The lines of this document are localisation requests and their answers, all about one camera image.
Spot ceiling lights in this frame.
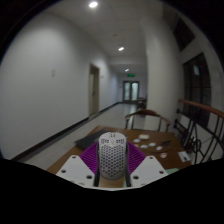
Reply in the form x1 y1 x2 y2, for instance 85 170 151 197
88 1 130 73

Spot small wooden chair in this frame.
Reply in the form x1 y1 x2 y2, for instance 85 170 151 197
136 96 148 111

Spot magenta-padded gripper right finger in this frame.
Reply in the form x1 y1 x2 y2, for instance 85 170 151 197
125 142 169 188

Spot wooden armchair with curved back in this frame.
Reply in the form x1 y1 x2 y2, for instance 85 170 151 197
124 109 172 133

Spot dark closed laptop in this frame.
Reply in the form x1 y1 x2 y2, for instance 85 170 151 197
74 128 113 150

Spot white side door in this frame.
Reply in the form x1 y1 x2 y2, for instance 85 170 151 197
88 63 101 118

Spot glass double door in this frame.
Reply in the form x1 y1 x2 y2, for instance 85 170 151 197
122 80 140 103

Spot white perforated computer mouse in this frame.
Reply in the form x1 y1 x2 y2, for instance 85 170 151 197
97 131 128 181

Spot white card with dark print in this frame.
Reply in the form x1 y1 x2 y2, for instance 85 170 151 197
178 150 192 163

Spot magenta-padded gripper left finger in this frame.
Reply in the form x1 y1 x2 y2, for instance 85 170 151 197
55 142 101 187

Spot black railing with wooden handrail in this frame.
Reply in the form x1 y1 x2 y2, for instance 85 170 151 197
173 98 224 165

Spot dark transom window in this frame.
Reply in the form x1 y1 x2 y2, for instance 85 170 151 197
173 18 196 52

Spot dark framed window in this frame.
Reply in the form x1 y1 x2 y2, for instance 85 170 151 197
182 52 212 129

